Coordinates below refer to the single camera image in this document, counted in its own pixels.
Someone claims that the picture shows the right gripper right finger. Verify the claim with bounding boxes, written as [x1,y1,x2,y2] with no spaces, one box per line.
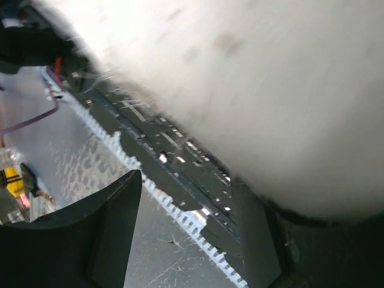
[231,182,282,287]

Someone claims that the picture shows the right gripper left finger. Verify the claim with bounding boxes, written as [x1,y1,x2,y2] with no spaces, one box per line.
[1,170,142,287]

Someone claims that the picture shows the white pillow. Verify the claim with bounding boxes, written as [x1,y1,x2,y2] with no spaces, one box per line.
[34,0,383,221]

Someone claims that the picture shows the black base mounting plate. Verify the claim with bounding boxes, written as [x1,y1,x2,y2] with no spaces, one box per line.
[53,58,242,261]

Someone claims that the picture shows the white slotted cable duct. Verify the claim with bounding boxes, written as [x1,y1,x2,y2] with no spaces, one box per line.
[41,68,248,287]

